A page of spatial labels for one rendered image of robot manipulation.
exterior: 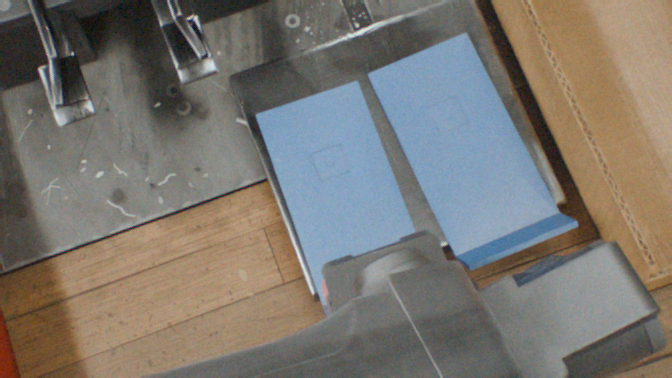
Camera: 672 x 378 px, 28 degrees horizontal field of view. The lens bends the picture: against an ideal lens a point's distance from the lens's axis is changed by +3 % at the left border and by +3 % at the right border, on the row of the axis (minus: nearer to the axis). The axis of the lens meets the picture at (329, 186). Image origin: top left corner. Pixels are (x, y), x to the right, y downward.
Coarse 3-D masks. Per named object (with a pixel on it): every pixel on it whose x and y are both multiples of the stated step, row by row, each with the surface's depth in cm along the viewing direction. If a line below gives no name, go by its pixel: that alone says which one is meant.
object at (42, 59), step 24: (96, 0) 83; (120, 0) 84; (192, 0) 87; (216, 0) 88; (240, 0) 90; (264, 0) 91; (24, 24) 83; (72, 24) 85; (0, 48) 85; (24, 48) 86; (0, 72) 87; (24, 72) 88
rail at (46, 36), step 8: (32, 0) 82; (32, 8) 82; (40, 8) 82; (40, 16) 82; (40, 24) 81; (40, 32) 81; (48, 32) 81; (48, 40) 81; (48, 48) 81; (56, 48) 81; (48, 56) 81; (56, 56) 81
